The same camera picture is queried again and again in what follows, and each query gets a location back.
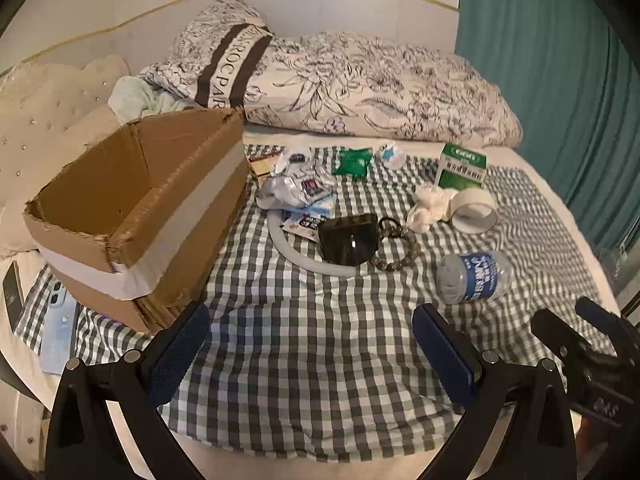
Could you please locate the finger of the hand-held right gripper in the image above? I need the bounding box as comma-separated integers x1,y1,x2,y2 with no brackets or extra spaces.
575,297,637,346
531,309,596,376

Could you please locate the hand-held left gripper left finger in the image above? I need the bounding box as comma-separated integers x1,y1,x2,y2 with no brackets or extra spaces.
47,302,213,480

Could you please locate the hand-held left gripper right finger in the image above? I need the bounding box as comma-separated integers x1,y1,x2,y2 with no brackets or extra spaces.
412,302,588,480

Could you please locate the brown cardboard box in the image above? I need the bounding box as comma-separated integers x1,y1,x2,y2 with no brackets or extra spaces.
22,107,251,333

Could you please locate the green medicine box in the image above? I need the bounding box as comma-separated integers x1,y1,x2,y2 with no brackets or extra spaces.
434,142,488,191

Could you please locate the clear bottle blue label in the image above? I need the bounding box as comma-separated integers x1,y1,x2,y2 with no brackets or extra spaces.
436,251,513,305

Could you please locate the light blue smartphone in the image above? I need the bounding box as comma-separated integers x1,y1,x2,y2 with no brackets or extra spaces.
37,280,81,376

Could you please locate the grey white checkered cloth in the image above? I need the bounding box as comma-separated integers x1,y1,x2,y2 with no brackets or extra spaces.
15,142,618,448

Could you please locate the crumpled white tissue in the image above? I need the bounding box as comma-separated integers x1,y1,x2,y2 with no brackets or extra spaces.
406,184,458,232

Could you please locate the beige tape roll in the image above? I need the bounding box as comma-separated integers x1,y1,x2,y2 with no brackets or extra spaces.
447,188,500,235

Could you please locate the white round bed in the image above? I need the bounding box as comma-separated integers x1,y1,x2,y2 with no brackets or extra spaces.
0,125,626,480

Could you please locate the white blue sachet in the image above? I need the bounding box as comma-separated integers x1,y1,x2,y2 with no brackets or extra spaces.
280,211,327,239

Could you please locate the black flat box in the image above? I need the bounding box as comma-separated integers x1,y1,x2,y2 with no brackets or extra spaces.
0,260,26,322

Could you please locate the light blue packet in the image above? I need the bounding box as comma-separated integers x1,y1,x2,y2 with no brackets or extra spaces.
302,195,341,217

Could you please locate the yellow flat box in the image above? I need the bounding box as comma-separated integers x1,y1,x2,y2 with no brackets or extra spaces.
245,152,281,188

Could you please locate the clear plastic wrapper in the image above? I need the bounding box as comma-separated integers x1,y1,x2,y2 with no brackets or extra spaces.
376,142,408,171

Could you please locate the green sachet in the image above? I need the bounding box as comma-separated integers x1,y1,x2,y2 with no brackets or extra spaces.
334,146,373,178

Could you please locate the white crumpled wrapper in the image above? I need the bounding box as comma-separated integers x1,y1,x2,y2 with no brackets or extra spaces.
277,147,312,168

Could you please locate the teal curtain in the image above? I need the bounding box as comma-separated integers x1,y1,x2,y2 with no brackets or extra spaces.
455,0,640,256

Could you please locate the light green cloth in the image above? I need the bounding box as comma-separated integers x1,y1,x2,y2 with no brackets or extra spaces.
107,76,201,123

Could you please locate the cream studded cushion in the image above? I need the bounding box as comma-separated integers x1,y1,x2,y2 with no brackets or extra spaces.
0,55,131,261

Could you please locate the floral white duvet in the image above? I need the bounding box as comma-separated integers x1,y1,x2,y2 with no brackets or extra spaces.
139,0,523,148

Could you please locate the white headboard gold trim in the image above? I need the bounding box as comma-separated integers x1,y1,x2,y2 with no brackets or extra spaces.
0,0,461,83

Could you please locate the dark bead bracelet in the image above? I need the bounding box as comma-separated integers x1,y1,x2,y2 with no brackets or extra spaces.
370,216,422,268

